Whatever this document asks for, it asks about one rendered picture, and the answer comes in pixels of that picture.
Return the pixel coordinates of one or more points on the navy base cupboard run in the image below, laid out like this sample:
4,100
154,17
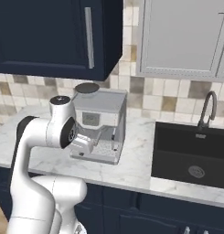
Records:
153,210

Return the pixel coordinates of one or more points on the dark curved tap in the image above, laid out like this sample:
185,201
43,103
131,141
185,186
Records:
208,106

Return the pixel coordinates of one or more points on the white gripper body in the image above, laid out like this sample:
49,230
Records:
83,147

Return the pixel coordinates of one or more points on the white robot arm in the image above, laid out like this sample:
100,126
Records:
31,170

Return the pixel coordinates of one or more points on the navy wall cupboard door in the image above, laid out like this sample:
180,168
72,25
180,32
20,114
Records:
40,33

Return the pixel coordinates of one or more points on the silver coffee machine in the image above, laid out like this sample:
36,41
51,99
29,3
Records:
101,106

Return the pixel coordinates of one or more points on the black sink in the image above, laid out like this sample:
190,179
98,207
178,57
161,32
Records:
189,155

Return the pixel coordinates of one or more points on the navy wall cupboard body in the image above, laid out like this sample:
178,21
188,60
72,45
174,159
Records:
113,33

